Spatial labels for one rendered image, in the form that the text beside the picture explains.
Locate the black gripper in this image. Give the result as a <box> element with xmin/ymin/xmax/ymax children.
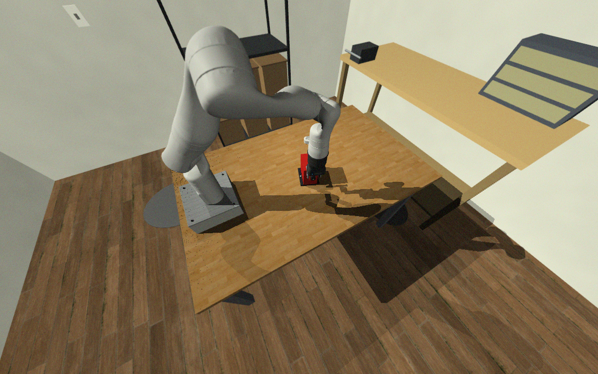
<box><xmin>304</xmin><ymin>136</ymin><xmax>329</xmax><ymax>179</ymax></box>

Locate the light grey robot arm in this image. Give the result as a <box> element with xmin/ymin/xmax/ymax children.
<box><xmin>161</xmin><ymin>25</ymin><xmax>341</xmax><ymax>205</ymax></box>

